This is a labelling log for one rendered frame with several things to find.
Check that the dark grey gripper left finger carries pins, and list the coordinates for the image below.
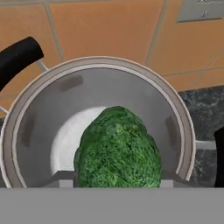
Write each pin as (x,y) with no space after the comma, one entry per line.
(64,178)

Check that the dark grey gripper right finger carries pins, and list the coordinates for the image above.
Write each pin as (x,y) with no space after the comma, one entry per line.
(168,180)

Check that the green broccoli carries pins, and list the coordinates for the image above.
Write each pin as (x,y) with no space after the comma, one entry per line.
(118,151)

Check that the grey wall socket plate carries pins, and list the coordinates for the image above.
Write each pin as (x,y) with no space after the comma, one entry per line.
(199,10)

